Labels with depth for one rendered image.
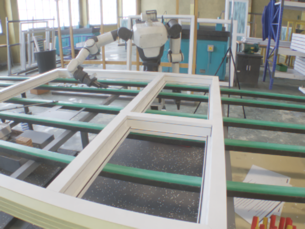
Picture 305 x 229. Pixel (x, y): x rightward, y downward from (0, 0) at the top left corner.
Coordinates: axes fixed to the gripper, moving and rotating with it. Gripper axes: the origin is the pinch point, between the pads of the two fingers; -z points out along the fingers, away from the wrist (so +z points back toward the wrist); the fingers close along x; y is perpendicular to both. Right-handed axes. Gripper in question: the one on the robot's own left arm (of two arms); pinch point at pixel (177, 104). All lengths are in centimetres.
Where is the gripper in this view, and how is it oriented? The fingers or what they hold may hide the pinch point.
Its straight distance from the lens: 221.9
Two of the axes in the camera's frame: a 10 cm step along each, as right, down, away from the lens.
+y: 9.9, -1.4, 0.8
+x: 1.4, 4.8, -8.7
